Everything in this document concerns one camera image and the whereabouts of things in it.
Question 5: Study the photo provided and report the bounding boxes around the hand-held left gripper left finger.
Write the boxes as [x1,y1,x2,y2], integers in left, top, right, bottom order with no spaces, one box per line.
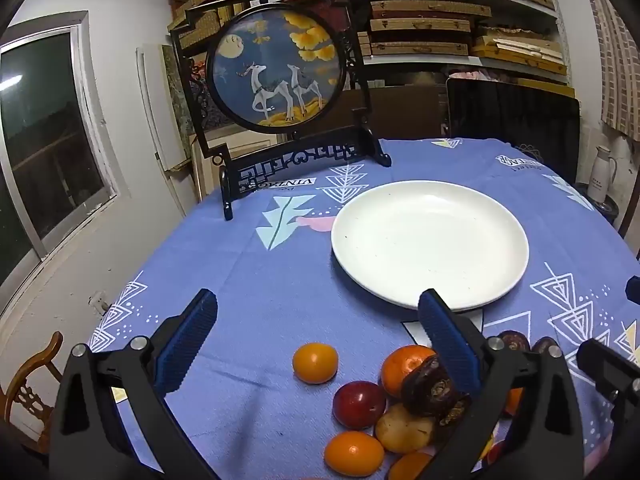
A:
[50,288,219,480]

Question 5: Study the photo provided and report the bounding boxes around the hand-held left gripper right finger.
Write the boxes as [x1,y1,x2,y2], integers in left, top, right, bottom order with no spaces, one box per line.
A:
[417,288,586,480]

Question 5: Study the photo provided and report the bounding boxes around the red plum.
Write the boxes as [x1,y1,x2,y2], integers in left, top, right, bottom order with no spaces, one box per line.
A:
[332,381,387,431]

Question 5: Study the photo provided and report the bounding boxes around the white round plate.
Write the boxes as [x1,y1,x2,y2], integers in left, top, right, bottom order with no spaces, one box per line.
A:
[331,180,530,312]

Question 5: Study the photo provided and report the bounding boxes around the blue printed tablecloth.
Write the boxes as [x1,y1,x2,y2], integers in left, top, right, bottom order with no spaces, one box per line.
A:
[85,137,640,480]

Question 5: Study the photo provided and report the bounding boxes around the yellow round fruit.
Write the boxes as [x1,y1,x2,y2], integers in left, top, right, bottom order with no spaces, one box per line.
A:
[375,404,435,454]

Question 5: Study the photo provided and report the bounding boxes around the white thermos jug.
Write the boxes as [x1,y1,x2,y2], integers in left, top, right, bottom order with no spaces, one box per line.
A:
[586,146,617,202]

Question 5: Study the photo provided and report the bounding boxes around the wooden chair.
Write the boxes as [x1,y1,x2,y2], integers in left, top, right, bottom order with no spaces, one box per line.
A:
[0,331,65,453]

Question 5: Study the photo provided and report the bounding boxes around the black flat panel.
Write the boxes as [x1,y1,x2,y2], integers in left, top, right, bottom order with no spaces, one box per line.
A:
[446,77,581,186]

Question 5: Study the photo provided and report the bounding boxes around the white framed canvas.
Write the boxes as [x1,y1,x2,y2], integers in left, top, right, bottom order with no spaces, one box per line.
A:
[136,44,201,201]

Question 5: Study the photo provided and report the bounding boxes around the pink cloth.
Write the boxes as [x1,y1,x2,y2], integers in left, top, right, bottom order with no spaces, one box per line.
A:
[450,67,496,82]

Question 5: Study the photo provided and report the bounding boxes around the white metal shelf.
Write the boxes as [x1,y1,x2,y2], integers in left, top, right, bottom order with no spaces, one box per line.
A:
[242,0,571,86]

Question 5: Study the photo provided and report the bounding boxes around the round deer art screen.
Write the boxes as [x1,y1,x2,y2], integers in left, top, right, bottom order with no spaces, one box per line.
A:
[170,0,393,222]

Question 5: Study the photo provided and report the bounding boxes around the shelf of wooden boxes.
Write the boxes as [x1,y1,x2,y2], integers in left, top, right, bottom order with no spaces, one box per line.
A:
[170,0,568,76]

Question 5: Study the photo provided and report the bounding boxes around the dark red lacquer box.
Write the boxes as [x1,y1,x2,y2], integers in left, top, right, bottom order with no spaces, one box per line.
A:
[312,0,373,41]

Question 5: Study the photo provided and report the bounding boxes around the aluminium frame window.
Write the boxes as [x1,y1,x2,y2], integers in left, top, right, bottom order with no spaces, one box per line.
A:
[0,10,132,301]

